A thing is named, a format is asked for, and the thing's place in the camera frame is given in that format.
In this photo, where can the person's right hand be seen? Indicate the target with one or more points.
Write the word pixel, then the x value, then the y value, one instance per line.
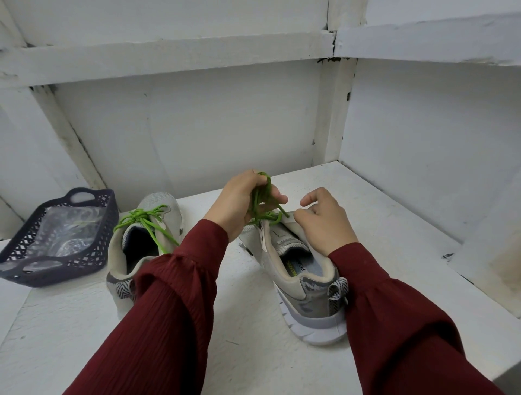
pixel 324 226

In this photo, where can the person's left hand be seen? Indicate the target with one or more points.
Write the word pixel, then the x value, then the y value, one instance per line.
pixel 232 203

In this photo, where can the green shoelace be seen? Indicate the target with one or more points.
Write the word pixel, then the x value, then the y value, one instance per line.
pixel 142 220
pixel 262 203

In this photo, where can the grey mesh shoe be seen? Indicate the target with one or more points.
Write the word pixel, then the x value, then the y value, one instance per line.
pixel 305 289
pixel 130 252

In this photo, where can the person's left forearm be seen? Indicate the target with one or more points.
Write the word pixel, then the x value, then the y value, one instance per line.
pixel 155 317

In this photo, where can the person's right forearm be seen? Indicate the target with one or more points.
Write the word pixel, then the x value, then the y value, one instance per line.
pixel 403 334

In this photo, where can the clear plastic bag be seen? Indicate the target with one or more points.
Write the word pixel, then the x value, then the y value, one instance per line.
pixel 69 229

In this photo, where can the dark plastic lattice basket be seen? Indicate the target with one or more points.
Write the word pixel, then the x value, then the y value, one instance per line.
pixel 16 273

